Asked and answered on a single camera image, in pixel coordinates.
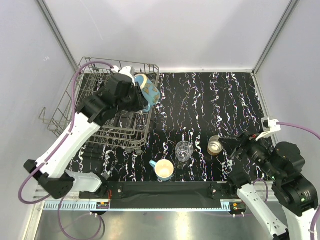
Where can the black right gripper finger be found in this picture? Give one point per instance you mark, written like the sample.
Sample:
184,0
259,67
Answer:
232,144
236,153

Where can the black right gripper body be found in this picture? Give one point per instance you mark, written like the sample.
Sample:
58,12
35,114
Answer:
260,153

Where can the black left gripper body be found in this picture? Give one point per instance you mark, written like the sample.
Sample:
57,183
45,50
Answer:
131,102

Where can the blue butterfly mug orange inside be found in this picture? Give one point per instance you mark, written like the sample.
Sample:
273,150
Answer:
149,91

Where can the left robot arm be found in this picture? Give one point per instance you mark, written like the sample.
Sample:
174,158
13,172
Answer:
120,93

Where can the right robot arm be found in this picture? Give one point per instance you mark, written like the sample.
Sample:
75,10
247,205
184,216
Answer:
283,165

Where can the brown metal cup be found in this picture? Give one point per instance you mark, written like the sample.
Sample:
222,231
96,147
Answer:
214,146

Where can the black marble pattern mat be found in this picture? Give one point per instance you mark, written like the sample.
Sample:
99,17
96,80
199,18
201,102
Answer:
193,107

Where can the clear glass cup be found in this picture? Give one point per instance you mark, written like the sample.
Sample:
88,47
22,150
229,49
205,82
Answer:
184,151

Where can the blue mug cream inside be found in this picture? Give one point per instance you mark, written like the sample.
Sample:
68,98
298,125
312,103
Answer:
163,168

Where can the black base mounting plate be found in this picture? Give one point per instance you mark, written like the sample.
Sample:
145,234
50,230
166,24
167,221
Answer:
163,195

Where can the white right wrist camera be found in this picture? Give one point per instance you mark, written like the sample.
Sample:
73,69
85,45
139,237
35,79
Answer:
269,128

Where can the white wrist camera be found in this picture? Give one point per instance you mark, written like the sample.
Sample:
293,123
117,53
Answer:
127,70
269,128

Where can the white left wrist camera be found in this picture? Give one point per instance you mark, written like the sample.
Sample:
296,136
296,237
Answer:
127,70

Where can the grey wire dish rack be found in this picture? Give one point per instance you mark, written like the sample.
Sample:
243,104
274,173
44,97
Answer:
126,130

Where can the white slotted cable duct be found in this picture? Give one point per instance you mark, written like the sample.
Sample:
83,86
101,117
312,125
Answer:
82,205

